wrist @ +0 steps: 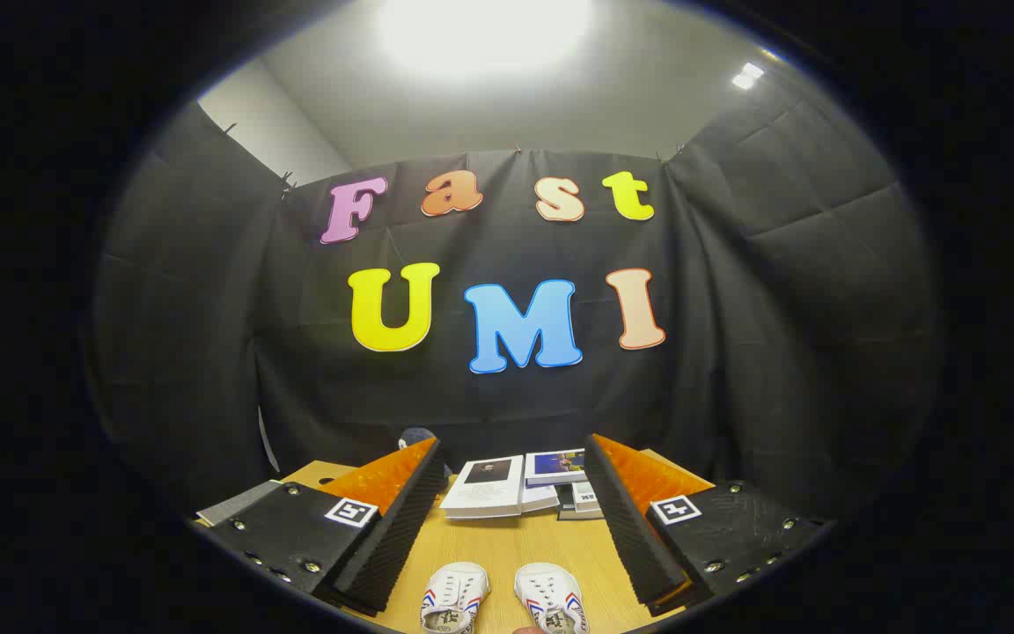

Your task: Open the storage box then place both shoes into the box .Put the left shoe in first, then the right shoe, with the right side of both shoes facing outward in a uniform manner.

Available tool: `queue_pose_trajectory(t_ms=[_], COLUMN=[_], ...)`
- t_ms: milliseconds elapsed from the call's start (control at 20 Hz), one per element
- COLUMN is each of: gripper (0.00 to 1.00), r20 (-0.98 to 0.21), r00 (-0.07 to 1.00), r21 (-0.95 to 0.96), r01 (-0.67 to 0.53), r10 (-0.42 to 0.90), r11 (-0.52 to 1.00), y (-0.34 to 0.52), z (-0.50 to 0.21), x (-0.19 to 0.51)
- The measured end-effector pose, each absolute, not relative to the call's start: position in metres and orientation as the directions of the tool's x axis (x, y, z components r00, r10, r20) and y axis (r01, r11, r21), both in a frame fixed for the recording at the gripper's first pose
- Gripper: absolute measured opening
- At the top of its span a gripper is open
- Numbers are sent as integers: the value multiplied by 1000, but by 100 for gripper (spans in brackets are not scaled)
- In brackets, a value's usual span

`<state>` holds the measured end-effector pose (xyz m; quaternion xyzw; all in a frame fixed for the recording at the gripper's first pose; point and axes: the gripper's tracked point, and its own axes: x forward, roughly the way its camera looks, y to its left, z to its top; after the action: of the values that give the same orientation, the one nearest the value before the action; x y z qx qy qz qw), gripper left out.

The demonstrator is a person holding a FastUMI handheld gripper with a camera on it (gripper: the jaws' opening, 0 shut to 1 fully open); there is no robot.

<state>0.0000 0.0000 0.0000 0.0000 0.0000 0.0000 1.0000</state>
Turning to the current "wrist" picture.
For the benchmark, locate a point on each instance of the small ceiling light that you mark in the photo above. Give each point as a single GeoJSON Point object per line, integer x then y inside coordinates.
{"type": "Point", "coordinates": [746, 76]}

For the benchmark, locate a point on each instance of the large bright ceiling light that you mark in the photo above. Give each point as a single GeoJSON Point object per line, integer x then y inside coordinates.
{"type": "Point", "coordinates": [485, 31]}

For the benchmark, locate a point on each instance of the large white book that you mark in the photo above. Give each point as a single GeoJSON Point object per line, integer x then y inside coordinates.
{"type": "Point", "coordinates": [489, 489]}

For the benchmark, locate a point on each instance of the black backdrop cloth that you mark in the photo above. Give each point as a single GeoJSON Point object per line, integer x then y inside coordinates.
{"type": "Point", "coordinates": [507, 405]}

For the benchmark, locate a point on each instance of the blue cover book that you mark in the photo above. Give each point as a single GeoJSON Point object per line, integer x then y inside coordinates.
{"type": "Point", "coordinates": [555, 467]}

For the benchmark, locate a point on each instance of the dark book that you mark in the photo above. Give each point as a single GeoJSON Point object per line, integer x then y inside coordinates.
{"type": "Point", "coordinates": [567, 511]}

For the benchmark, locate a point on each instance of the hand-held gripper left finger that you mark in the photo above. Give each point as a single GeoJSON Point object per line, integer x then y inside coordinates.
{"type": "Point", "coordinates": [401, 537]}

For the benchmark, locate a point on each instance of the penguin plush toy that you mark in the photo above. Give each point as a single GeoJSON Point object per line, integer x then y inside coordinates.
{"type": "Point", "coordinates": [417, 437]}

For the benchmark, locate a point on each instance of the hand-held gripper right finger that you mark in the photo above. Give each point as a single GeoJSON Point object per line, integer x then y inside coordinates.
{"type": "Point", "coordinates": [630, 528]}

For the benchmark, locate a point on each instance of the white shoe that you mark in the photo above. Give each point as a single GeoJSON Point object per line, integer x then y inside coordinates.
{"type": "Point", "coordinates": [456, 592]}
{"type": "Point", "coordinates": [551, 592]}

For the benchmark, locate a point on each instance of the thin pale book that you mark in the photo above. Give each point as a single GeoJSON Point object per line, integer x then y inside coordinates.
{"type": "Point", "coordinates": [540, 499]}

